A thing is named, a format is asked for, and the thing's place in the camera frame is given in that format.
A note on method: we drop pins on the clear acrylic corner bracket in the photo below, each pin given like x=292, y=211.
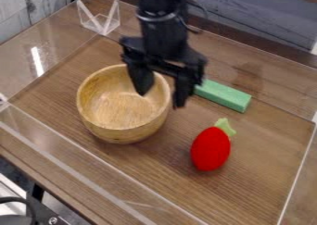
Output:
x=101, y=23

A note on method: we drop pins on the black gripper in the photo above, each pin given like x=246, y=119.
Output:
x=162, y=50

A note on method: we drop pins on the wooden bowl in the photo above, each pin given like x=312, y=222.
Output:
x=115, y=113

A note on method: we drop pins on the black table leg bracket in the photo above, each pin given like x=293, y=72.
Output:
x=46, y=215

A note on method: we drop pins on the green rectangular block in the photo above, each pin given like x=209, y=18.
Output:
x=224, y=95

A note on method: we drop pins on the red plush strawberry toy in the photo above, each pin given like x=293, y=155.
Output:
x=212, y=145

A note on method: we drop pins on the clear acrylic tray wall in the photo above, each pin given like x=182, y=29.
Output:
x=106, y=196

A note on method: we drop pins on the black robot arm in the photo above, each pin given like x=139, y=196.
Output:
x=161, y=8

